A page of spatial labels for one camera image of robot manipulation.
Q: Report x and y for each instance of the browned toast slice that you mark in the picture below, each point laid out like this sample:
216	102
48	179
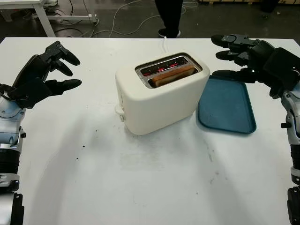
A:
171	76

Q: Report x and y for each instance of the white two-slot toaster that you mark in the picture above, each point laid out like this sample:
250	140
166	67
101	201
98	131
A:
159	107

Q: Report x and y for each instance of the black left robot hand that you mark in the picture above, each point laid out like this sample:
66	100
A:
32	69

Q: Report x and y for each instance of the grey plastic bin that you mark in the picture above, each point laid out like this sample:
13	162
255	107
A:
5	16

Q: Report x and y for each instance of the blue plastic tray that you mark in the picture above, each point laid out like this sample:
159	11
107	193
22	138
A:
225	105

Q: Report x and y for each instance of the person beige jacket black trousers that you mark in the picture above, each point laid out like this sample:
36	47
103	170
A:
170	16

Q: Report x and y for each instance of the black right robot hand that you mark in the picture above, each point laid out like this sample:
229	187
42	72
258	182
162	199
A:
260	56

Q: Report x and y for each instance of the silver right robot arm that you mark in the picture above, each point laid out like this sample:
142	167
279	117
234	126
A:
294	131

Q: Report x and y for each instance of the white desk frame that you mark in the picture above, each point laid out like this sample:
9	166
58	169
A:
44	21

